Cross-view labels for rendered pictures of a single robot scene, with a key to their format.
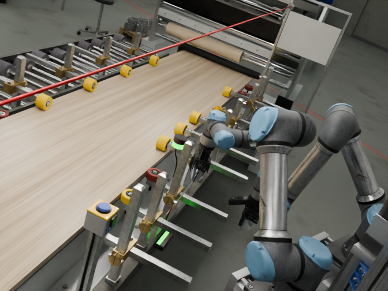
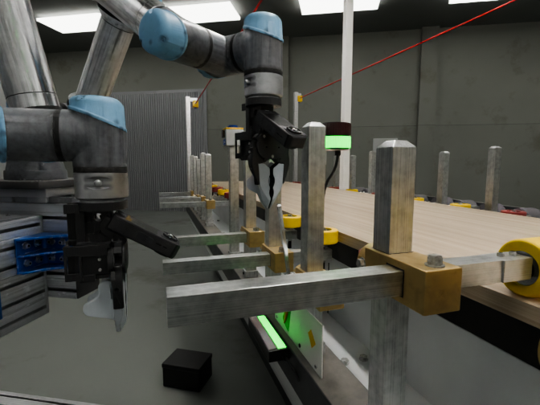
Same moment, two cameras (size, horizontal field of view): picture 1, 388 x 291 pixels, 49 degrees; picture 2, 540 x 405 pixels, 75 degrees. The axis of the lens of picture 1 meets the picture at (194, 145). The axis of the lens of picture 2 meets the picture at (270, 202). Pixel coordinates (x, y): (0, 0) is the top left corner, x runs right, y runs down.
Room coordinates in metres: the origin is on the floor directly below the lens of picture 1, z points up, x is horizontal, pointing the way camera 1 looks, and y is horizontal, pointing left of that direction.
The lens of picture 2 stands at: (2.30, -0.40, 1.08)
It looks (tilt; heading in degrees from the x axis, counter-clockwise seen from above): 6 degrees down; 150
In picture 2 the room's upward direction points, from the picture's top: straight up
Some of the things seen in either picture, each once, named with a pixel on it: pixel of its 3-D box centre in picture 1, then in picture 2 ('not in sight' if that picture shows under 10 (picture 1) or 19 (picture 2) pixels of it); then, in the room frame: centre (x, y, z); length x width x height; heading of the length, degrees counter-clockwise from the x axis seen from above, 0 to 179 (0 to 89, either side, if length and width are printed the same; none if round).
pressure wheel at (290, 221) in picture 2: not in sight; (289, 231); (1.33, 0.25, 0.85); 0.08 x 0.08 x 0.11
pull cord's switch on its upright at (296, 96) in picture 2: not in sight; (297, 146); (-0.75, 1.72, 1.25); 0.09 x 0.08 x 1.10; 167
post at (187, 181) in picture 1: (191, 172); (389, 321); (2.00, -0.03, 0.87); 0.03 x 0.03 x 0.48; 77
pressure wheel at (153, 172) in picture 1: (152, 181); not in sight; (1.82, 0.14, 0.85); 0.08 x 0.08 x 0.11
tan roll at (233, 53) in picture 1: (223, 49); not in sight; (4.17, 0.04, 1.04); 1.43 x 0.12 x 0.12; 77
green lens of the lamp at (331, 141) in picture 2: (178, 144); (335, 142); (1.76, 0.07, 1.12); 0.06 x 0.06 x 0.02
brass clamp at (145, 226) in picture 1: (150, 220); (276, 255); (1.53, 0.07, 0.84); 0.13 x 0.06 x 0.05; 167
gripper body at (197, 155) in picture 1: (203, 156); (261, 131); (1.68, -0.05, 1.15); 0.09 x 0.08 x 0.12; 7
